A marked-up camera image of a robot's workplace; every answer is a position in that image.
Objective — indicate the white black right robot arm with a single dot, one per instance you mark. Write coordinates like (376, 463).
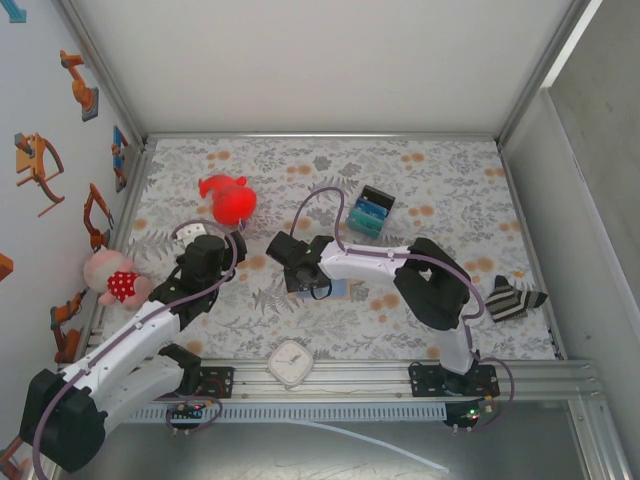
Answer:
(365, 270)

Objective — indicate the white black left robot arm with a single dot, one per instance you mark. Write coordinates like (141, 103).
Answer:
(130, 345)

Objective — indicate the dark blue card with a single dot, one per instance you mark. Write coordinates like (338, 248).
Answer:
(372, 209)

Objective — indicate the red plush toy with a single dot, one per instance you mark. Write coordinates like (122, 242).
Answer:
(232, 202)

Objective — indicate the white square clock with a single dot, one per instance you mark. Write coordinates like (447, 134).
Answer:
(290, 362)

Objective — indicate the pink plush toy polka dots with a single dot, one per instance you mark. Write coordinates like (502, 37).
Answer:
(112, 285)

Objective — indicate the floral print tablecloth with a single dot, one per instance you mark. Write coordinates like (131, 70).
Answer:
(300, 165)

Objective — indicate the small black circuit board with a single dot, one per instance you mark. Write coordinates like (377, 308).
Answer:
(472, 414)
(187, 410)

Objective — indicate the black white striped cloth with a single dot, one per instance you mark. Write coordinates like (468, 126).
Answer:
(510, 300)

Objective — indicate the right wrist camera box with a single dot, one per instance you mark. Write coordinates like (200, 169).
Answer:
(286, 247)

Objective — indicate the aluminium frame rail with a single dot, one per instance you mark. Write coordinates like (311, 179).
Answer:
(350, 380)
(320, 136)
(134, 200)

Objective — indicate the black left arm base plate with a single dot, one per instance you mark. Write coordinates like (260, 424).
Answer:
(220, 382)

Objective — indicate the blue orange wall sticker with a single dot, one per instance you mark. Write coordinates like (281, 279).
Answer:
(119, 150)

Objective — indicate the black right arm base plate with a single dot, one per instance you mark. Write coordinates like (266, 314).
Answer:
(425, 382)

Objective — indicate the orange gripper wall sticker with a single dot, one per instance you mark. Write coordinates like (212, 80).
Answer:
(27, 160)

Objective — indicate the aluminium frame post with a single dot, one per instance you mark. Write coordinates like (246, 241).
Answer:
(102, 65)
(545, 70)

